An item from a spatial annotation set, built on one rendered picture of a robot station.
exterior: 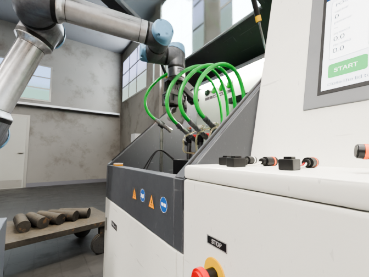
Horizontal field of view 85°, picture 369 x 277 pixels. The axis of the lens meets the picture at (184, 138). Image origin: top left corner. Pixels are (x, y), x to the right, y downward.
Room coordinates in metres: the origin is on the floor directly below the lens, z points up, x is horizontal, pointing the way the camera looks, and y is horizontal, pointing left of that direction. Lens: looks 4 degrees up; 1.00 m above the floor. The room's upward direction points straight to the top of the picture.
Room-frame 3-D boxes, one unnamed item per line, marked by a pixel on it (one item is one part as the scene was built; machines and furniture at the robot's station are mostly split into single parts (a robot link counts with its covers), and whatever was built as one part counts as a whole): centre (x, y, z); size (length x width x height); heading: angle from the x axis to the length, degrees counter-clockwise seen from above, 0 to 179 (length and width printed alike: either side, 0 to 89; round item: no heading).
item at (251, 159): (0.48, -0.13, 0.99); 0.12 x 0.02 x 0.02; 129
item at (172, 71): (0.84, 0.03, 1.34); 0.08 x 0.08 x 0.05
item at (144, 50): (0.79, 0.12, 1.42); 0.11 x 0.11 x 0.08; 20
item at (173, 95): (0.84, 0.04, 1.26); 0.09 x 0.08 x 0.12; 124
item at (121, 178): (0.75, 0.18, 0.87); 0.62 x 0.04 x 0.16; 34
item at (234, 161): (0.40, -0.14, 0.99); 0.12 x 0.02 x 0.02; 117
